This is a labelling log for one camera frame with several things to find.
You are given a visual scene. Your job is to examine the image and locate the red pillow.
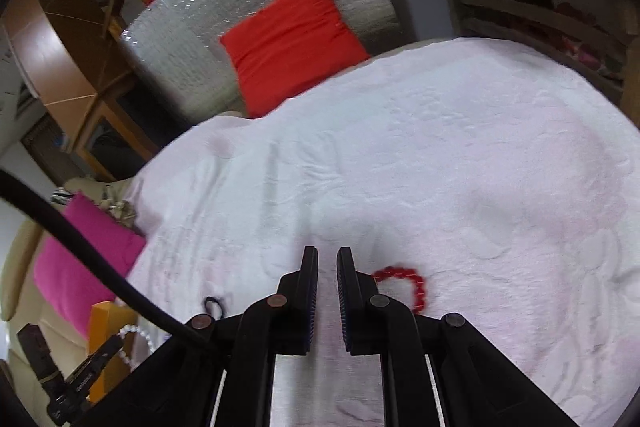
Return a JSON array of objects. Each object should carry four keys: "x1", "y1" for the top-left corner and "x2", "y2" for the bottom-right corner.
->
[{"x1": 220, "y1": 0, "x2": 372, "y2": 118}]

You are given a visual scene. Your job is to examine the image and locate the leaf patterned cushion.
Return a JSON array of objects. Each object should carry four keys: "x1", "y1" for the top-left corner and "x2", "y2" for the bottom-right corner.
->
[{"x1": 97, "y1": 187, "x2": 137, "y2": 230}]

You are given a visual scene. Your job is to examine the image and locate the black cable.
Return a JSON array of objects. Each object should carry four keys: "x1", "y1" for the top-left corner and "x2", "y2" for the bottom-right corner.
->
[{"x1": 0, "y1": 169, "x2": 217, "y2": 350}]

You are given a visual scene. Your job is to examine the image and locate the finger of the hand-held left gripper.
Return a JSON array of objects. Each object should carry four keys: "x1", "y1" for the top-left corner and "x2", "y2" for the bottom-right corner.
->
[{"x1": 80, "y1": 335, "x2": 126, "y2": 380}]

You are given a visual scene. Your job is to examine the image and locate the light wooden glass-door cabinet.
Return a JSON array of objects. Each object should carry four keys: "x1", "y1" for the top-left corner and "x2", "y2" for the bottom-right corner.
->
[{"x1": 70, "y1": 72, "x2": 163, "y2": 182}]

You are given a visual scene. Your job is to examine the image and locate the white textured blanket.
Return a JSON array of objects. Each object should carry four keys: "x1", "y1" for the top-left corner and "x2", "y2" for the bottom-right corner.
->
[{"x1": 122, "y1": 37, "x2": 640, "y2": 427}]

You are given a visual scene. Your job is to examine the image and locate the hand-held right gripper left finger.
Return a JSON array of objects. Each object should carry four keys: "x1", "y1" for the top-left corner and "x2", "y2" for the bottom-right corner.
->
[{"x1": 85, "y1": 246, "x2": 321, "y2": 427}]

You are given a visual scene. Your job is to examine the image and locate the beige leather sofa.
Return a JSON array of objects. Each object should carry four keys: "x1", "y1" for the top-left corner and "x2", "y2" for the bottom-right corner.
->
[{"x1": 0, "y1": 177, "x2": 136, "y2": 408}]

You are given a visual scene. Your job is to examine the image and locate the brown wooden furniture panel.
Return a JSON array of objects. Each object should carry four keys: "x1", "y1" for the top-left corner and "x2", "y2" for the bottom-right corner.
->
[{"x1": 2, "y1": 0, "x2": 133, "y2": 128}]

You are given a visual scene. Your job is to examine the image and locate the white bead necklace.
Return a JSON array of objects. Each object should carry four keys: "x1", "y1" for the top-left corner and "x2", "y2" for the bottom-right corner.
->
[{"x1": 116, "y1": 299, "x2": 161, "y2": 369}]

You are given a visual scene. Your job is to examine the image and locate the orange cardboard box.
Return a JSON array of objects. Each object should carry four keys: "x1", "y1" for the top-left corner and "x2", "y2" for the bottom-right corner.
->
[{"x1": 89, "y1": 301, "x2": 138, "y2": 408}]

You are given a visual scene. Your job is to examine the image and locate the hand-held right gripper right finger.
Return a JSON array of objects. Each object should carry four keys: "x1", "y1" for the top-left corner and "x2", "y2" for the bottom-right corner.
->
[{"x1": 336, "y1": 246, "x2": 581, "y2": 427}]

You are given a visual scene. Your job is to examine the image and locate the silver foil sheet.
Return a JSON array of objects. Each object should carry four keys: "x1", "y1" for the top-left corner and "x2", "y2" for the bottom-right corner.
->
[{"x1": 117, "y1": 0, "x2": 403, "y2": 120}]

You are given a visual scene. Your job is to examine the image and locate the red bead bracelet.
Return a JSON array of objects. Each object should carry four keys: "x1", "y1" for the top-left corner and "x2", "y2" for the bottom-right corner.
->
[{"x1": 372, "y1": 264, "x2": 431, "y2": 313}]

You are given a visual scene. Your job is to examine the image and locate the pink pillow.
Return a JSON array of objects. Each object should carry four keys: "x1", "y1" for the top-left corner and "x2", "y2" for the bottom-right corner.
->
[{"x1": 34, "y1": 192, "x2": 147, "y2": 338}]

